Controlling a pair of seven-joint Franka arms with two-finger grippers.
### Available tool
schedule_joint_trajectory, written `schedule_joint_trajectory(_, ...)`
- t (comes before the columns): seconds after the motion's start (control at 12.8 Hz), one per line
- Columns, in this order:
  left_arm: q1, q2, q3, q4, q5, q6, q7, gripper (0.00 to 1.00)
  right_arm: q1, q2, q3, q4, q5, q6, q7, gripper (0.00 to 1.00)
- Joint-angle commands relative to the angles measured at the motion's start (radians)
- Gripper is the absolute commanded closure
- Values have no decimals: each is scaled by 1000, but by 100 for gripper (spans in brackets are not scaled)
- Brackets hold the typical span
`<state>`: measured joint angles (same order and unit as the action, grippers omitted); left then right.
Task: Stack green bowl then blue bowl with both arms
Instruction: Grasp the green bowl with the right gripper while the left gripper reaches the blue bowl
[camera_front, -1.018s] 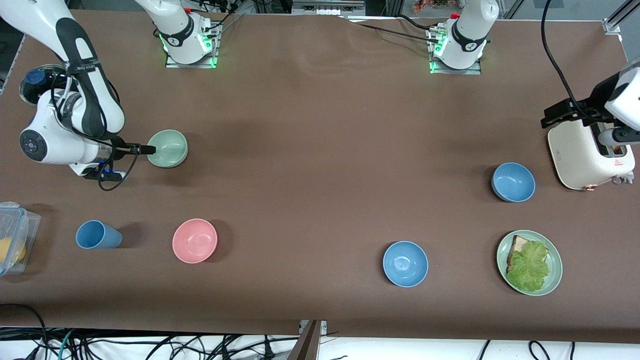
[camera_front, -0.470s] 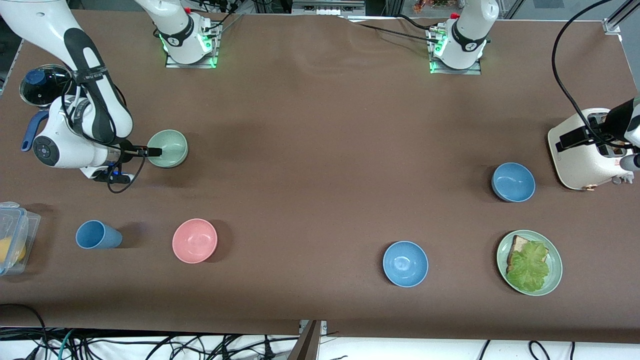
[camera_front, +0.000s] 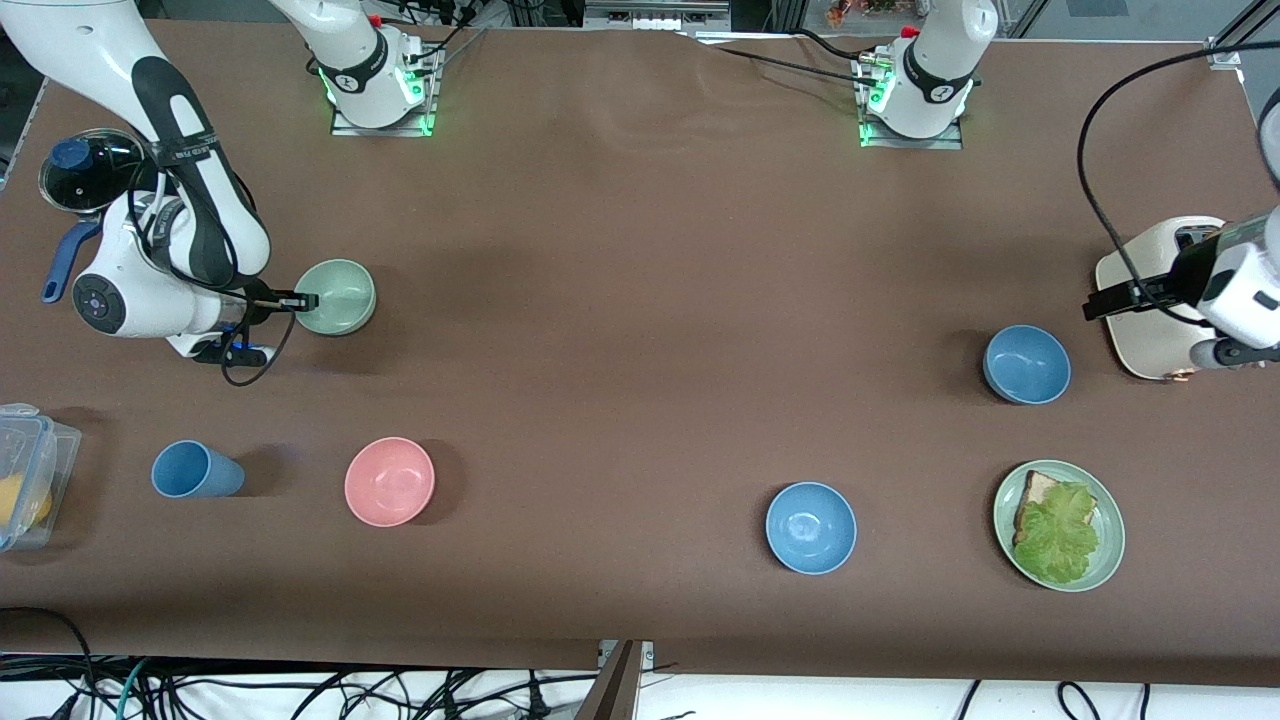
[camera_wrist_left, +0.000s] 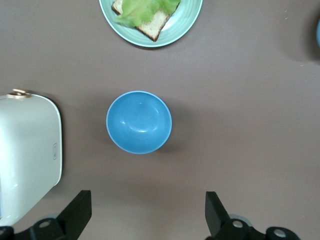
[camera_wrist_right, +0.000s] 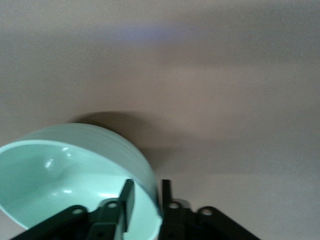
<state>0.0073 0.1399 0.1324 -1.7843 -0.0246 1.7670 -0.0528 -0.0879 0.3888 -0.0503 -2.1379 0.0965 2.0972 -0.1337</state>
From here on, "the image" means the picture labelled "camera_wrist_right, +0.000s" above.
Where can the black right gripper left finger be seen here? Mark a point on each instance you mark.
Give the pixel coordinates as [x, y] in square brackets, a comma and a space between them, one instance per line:
[105, 220]

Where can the light green bowl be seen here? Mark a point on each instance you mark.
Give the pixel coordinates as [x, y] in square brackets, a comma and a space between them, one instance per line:
[62, 170]

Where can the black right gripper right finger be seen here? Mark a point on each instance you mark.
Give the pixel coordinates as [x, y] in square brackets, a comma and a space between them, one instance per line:
[185, 225]

